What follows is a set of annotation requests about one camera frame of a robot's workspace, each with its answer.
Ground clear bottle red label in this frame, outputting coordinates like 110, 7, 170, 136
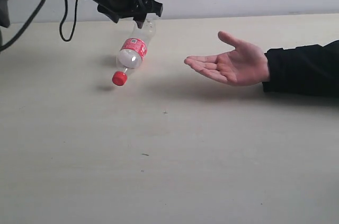
112, 19, 156, 86

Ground person's open hand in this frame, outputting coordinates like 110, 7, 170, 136
184, 31, 270, 86

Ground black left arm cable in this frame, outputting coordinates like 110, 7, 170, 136
0, 0, 85, 52

